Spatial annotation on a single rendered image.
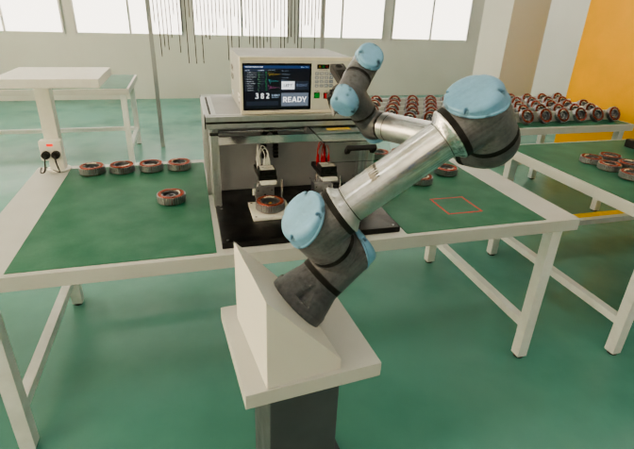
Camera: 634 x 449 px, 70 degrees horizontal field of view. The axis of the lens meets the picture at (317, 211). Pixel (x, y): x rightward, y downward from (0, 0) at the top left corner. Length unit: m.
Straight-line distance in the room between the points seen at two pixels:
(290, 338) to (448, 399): 1.27
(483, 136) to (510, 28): 4.47
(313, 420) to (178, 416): 0.88
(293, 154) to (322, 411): 1.09
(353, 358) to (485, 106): 0.62
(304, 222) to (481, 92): 0.43
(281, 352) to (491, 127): 0.62
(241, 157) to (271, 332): 1.10
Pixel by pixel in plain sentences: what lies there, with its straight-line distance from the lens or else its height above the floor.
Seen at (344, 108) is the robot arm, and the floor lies 1.25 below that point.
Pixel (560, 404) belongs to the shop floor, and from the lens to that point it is 2.31.
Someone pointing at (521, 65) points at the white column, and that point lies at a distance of 5.57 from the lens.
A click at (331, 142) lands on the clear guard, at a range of 1.59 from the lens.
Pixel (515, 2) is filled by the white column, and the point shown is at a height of 1.59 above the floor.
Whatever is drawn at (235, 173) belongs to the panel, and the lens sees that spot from 1.93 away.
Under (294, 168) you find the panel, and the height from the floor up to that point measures 0.85.
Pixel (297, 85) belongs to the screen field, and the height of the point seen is 1.22.
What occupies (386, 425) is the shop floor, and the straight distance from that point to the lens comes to 1.99.
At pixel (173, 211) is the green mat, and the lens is 1.83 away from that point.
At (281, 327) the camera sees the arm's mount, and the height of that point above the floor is 0.90.
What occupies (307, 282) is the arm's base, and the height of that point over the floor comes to 0.92.
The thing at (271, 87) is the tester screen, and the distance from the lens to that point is 1.74.
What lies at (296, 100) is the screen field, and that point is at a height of 1.16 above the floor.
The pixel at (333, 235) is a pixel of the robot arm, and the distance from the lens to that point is 0.95.
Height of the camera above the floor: 1.49
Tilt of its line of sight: 24 degrees down
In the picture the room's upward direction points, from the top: 2 degrees clockwise
